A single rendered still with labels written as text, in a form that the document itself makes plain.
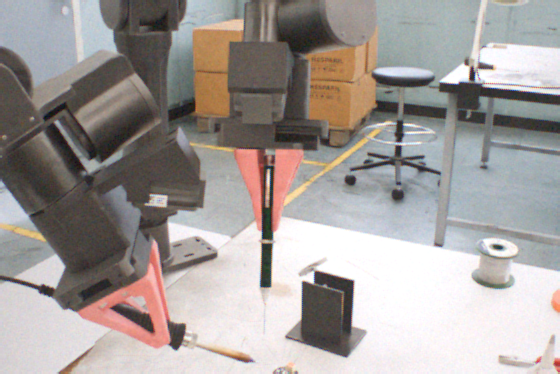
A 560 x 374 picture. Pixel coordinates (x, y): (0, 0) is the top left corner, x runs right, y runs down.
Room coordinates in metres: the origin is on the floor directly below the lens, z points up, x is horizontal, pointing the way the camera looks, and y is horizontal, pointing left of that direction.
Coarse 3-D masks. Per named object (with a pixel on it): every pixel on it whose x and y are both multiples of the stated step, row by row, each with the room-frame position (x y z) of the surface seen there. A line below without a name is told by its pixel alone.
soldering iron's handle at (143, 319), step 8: (40, 288) 0.41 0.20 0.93; (48, 288) 0.42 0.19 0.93; (48, 296) 0.41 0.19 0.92; (120, 304) 0.42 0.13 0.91; (120, 312) 0.42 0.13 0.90; (128, 312) 0.42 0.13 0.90; (136, 312) 0.42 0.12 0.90; (144, 312) 0.43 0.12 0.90; (136, 320) 0.42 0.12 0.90; (144, 320) 0.42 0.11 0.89; (168, 320) 0.43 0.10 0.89; (152, 328) 0.42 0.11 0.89; (168, 328) 0.42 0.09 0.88; (176, 328) 0.43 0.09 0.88; (184, 328) 0.43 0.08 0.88; (176, 336) 0.42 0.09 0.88; (168, 344) 0.42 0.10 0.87; (176, 344) 0.42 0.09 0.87
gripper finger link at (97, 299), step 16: (96, 288) 0.40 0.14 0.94; (112, 288) 0.39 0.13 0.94; (128, 288) 0.39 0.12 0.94; (144, 288) 0.40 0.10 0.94; (80, 304) 0.39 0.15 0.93; (96, 304) 0.39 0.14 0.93; (112, 304) 0.40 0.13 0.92; (160, 304) 0.41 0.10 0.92; (96, 320) 0.39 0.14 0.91; (112, 320) 0.40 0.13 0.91; (128, 320) 0.41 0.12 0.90; (160, 320) 0.41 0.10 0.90; (144, 336) 0.41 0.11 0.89; (160, 336) 0.41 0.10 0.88
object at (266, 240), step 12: (264, 168) 0.51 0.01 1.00; (264, 180) 0.50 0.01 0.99; (264, 192) 0.50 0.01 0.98; (264, 204) 0.49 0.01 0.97; (264, 216) 0.49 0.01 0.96; (264, 228) 0.49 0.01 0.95; (264, 240) 0.48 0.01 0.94; (264, 252) 0.48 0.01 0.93; (264, 264) 0.48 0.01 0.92; (264, 276) 0.47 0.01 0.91
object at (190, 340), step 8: (184, 336) 0.42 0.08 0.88; (192, 336) 0.43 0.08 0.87; (184, 344) 0.42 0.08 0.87; (192, 344) 0.42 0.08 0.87; (200, 344) 0.43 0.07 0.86; (208, 344) 0.43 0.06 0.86; (216, 344) 0.43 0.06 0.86; (216, 352) 0.43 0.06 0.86; (224, 352) 0.43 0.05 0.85; (232, 352) 0.43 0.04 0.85; (240, 352) 0.44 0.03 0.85; (240, 360) 0.43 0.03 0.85; (248, 360) 0.43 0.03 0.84
